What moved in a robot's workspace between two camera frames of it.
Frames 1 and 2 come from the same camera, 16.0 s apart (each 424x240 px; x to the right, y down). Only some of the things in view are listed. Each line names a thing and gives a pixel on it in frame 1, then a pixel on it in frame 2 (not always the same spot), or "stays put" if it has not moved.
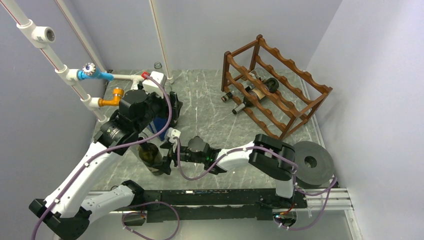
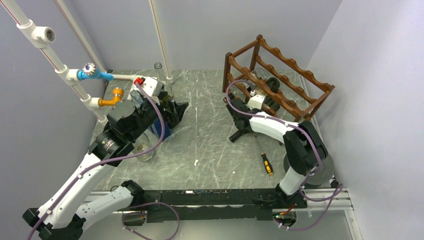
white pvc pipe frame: x=37 y=33 stays put
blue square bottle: x=158 y=123 stays put
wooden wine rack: x=271 y=87 stays put
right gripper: x=165 y=166 -> x=245 y=105
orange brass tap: x=118 y=94 stays put
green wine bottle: x=150 y=155 -> x=271 y=104
